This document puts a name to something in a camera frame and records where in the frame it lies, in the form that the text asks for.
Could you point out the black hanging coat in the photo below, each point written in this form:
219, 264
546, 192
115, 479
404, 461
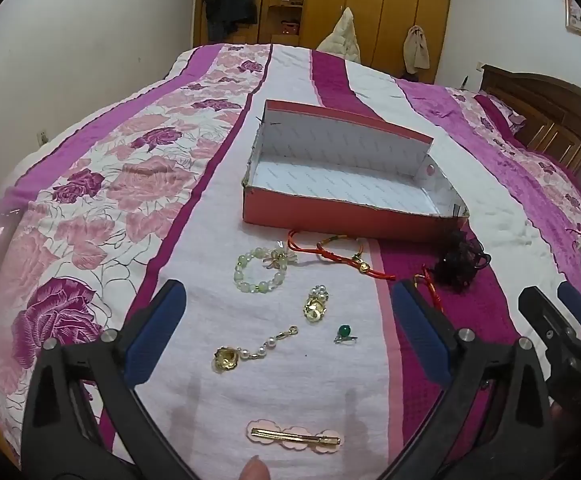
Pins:
228, 0

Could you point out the pink flower hair clip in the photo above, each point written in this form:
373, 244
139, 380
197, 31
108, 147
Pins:
290, 442

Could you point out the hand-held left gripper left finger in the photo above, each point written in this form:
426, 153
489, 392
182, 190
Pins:
153, 335

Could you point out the floral purple pink bedspread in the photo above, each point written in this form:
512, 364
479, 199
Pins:
120, 210

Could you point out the red cardboard box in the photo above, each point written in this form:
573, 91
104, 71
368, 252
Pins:
320, 215

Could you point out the beige hanging cloth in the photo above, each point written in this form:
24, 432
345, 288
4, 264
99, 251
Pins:
415, 50

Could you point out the floral purple pillow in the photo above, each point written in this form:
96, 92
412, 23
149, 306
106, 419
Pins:
503, 112

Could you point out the black hair scrunchie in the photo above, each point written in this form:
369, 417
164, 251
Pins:
455, 265

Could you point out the wooden headboard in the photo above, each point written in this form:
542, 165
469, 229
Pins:
555, 110

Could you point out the person's left hand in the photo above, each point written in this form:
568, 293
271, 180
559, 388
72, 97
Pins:
255, 470

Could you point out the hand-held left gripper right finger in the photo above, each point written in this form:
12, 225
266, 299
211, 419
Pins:
420, 335

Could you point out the gold pearl brooch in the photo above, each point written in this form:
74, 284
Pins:
314, 310

